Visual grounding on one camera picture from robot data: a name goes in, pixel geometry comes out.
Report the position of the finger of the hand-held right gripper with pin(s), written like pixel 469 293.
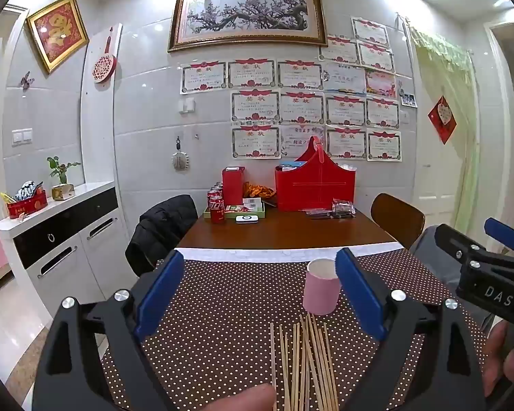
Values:
pixel 449 237
pixel 503 231

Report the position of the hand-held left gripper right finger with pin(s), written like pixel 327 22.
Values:
pixel 360 295

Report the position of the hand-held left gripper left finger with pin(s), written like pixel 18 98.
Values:
pixel 160 295

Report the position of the pink cup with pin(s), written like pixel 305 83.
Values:
pixel 319 291

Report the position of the pile of wooden chopsticks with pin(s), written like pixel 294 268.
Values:
pixel 311 351

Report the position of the person's right hand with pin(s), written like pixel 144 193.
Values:
pixel 497 359

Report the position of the person's left hand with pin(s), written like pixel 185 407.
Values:
pixel 248 400

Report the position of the grey cloth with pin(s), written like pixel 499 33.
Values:
pixel 432 244

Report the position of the brown wooden chair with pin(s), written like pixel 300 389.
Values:
pixel 396 218

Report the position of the black jacket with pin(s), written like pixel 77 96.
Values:
pixel 162 231

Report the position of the white door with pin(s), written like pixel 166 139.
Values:
pixel 432 171

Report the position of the brown polka dot tablecloth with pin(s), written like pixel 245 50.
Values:
pixel 240 308

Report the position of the clear plastic packet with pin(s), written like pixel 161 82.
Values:
pixel 343 207

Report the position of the dark flat packet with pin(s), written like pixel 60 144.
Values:
pixel 319 213

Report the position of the red cola can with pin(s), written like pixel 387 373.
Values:
pixel 217 212
pixel 213 194
pixel 218 186

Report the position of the white and black sideboard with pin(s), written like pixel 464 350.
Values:
pixel 68 244

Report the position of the red gift bag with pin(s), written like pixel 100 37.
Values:
pixel 317 188

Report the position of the small white device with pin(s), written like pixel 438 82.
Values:
pixel 247 219

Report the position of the green tray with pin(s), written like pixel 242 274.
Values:
pixel 257 214

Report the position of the light green curtain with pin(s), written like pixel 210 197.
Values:
pixel 464 94

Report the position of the orange snack packets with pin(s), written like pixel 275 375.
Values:
pixel 259 190

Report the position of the small potted plant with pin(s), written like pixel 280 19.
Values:
pixel 62 186

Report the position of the black and white patterned cloth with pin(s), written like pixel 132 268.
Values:
pixel 28 189

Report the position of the round red hanging ornament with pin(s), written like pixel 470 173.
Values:
pixel 105 66

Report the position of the framed red gold calligraphy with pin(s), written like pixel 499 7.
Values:
pixel 59 32

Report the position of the framed plum blossom painting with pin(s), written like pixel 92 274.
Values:
pixel 248 13

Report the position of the red diamond wall ornament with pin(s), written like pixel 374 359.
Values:
pixel 442 120

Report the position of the small wall photo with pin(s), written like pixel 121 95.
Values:
pixel 408 100

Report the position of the white wall switch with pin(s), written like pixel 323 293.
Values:
pixel 187 105

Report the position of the wall of award certificates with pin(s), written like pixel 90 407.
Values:
pixel 300 107

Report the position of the white double light switch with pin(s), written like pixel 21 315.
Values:
pixel 22 136

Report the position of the butterfly wall sticker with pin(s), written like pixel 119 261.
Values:
pixel 27 80

